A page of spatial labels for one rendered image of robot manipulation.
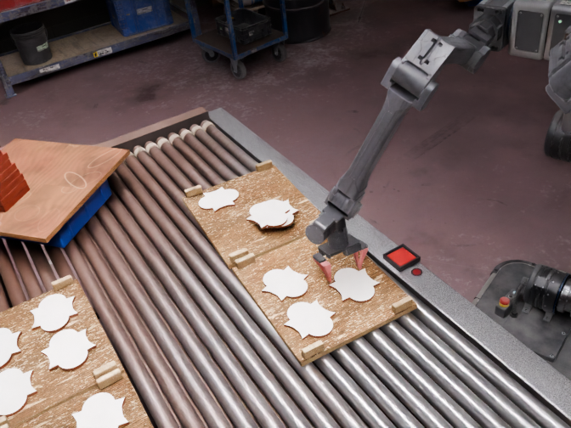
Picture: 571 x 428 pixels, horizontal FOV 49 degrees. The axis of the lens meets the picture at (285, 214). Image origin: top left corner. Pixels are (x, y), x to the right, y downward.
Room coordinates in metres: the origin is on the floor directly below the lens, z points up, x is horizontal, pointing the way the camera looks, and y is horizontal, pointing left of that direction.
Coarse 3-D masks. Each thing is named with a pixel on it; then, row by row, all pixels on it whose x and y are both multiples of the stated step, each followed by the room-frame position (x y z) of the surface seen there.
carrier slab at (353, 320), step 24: (264, 264) 1.35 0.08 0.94; (288, 264) 1.33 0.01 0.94; (312, 264) 1.32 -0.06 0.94; (336, 264) 1.31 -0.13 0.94; (312, 288) 1.22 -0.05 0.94; (384, 288) 1.19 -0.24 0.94; (264, 312) 1.16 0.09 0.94; (336, 312) 1.13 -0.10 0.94; (360, 312) 1.11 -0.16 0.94; (384, 312) 1.10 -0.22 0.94; (408, 312) 1.10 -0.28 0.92; (288, 336) 1.06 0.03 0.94; (336, 336) 1.04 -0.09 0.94; (360, 336) 1.04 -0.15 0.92; (312, 360) 0.99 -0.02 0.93
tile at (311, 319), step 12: (288, 312) 1.14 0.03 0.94; (300, 312) 1.13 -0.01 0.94; (312, 312) 1.13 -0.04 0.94; (324, 312) 1.12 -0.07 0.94; (288, 324) 1.09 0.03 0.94; (300, 324) 1.09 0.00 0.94; (312, 324) 1.08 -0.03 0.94; (324, 324) 1.08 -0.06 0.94; (312, 336) 1.05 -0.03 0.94; (324, 336) 1.05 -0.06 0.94
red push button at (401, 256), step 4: (400, 248) 1.35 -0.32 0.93; (392, 252) 1.33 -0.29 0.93; (396, 252) 1.33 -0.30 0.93; (400, 252) 1.33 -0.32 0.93; (404, 252) 1.33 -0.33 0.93; (408, 252) 1.33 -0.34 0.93; (388, 256) 1.32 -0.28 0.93; (392, 256) 1.32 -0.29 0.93; (396, 256) 1.31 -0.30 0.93; (400, 256) 1.31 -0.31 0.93; (404, 256) 1.31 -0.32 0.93; (408, 256) 1.31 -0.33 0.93; (412, 256) 1.31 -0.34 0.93; (396, 260) 1.30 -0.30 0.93; (400, 260) 1.30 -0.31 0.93; (404, 260) 1.30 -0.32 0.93; (408, 260) 1.29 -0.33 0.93; (400, 264) 1.28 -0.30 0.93
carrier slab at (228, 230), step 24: (240, 192) 1.72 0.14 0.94; (264, 192) 1.71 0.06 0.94; (288, 192) 1.69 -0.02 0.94; (216, 216) 1.61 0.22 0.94; (240, 216) 1.59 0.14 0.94; (312, 216) 1.54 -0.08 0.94; (216, 240) 1.48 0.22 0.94; (240, 240) 1.47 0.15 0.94; (264, 240) 1.45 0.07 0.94; (288, 240) 1.44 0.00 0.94
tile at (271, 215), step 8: (256, 208) 1.56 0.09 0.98; (264, 208) 1.56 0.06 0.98; (272, 208) 1.55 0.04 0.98; (280, 208) 1.55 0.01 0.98; (256, 216) 1.53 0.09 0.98; (264, 216) 1.52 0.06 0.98; (272, 216) 1.52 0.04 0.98; (280, 216) 1.51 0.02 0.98; (264, 224) 1.48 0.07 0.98; (272, 224) 1.47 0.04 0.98; (280, 224) 1.47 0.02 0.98
